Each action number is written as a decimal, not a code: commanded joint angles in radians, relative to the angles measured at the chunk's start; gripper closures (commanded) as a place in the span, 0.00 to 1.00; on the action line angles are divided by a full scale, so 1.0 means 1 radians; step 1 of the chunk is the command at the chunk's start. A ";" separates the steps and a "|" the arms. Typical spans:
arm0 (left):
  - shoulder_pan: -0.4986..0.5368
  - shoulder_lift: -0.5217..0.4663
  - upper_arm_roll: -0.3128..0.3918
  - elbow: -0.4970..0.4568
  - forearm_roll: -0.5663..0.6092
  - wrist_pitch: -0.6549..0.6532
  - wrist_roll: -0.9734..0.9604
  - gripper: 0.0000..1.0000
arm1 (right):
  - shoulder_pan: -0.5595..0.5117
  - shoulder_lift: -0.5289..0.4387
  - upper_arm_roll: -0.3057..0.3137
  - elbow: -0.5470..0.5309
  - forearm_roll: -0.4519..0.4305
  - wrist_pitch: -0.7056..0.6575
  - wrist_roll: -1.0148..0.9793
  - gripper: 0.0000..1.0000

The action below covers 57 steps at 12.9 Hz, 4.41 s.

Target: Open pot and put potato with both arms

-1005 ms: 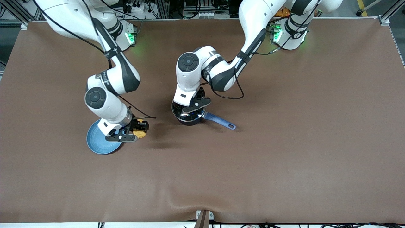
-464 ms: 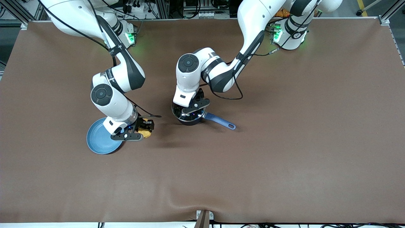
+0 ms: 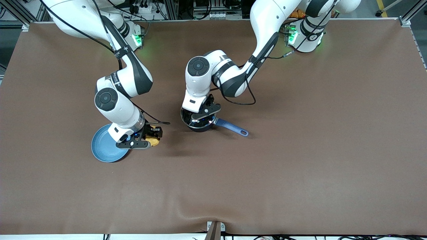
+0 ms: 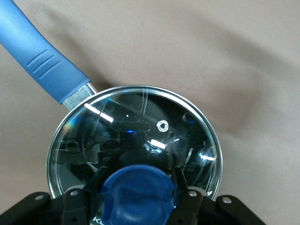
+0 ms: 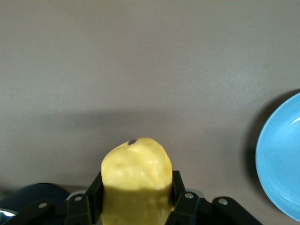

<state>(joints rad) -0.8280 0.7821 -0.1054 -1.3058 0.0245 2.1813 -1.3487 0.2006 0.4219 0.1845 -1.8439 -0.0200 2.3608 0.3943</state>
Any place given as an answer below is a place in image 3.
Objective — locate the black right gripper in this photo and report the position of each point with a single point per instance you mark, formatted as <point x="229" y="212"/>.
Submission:
<point x="149" y="129"/>

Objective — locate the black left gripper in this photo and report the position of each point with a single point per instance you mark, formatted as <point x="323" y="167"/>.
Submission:
<point x="209" y="101"/>

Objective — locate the yellow potato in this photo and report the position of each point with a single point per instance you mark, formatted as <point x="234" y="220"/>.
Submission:
<point x="154" y="142"/>

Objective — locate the glass lid with blue knob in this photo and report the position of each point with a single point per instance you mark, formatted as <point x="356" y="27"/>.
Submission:
<point x="186" y="118"/>

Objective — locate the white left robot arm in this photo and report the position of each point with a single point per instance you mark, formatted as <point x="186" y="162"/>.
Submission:
<point x="233" y="76"/>

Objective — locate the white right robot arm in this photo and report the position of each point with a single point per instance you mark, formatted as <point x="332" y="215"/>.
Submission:
<point x="116" y="106"/>

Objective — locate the blue round plate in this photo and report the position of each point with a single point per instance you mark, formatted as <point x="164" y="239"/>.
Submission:
<point x="103" y="146"/>

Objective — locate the small white socket strip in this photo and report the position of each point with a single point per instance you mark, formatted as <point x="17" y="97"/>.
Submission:
<point x="217" y="15"/>

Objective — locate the white power strip with plugs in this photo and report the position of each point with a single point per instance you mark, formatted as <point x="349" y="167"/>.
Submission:
<point x="146" y="8"/>

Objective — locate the brown table mat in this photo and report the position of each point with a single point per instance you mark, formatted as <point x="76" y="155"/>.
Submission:
<point x="300" y="166"/>

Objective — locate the pile of orange toy foods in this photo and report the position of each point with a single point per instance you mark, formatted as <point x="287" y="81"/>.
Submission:
<point x="298" y="14"/>

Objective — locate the aluminium frame post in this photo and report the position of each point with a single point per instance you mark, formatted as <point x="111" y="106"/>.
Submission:
<point x="171" y="10"/>

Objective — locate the metal bracket with brown post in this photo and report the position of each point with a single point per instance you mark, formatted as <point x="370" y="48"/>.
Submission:
<point x="215" y="231"/>

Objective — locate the diagonal aluminium frame bar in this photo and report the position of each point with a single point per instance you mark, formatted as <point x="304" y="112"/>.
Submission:
<point x="20" y="13"/>
<point x="408" y="13"/>

